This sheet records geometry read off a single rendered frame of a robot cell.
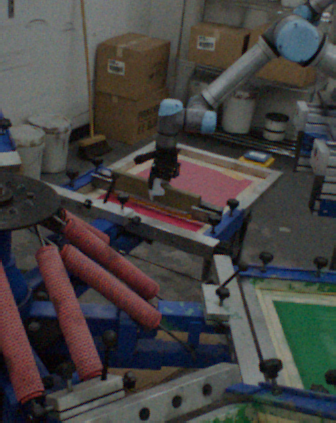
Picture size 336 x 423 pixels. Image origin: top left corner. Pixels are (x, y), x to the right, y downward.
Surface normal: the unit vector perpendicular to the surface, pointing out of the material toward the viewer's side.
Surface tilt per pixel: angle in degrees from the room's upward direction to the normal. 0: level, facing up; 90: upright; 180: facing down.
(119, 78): 90
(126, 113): 90
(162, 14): 90
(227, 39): 89
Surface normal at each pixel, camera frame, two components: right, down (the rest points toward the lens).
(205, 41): -0.37, 0.35
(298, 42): -0.11, 0.37
